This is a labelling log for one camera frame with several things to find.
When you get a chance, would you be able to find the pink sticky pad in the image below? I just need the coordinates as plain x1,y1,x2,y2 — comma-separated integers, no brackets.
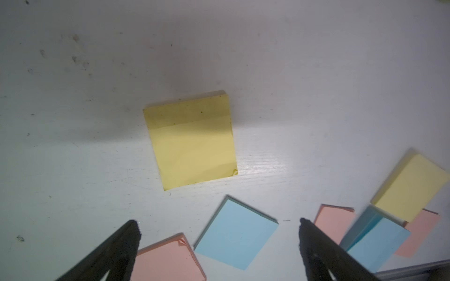
394,209,441,258
131,233,207,281
314,204,356,244

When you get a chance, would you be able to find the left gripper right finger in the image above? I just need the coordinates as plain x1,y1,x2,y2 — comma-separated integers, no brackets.
299,218,378,281

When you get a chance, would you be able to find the pink sticky pad middle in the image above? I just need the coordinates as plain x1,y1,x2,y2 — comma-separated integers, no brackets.
314,204,356,244

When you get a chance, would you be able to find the pink sticky pad right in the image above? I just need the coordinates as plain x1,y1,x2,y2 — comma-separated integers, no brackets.
394,209,441,258

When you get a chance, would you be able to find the blue sticky pad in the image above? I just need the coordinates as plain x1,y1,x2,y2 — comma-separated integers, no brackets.
194,195,279,270
339,206,411,274

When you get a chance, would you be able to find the blue sticky pad middle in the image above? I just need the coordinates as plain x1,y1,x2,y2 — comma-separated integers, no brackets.
339,206,411,274

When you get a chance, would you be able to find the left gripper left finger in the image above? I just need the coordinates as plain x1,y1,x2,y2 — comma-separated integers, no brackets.
58,220,141,281

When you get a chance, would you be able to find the blue sticky pad left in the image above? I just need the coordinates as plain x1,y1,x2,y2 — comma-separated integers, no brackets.
194,195,279,270

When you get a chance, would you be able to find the yellow sticky pad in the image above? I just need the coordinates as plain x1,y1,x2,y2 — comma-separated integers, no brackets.
143,90,238,191
371,149,450,222

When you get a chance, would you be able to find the pink sticky pad left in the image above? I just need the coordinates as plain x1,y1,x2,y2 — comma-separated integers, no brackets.
131,233,207,281

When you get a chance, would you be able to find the aluminium front rail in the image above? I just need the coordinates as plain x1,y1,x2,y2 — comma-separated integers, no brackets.
375,260,450,281

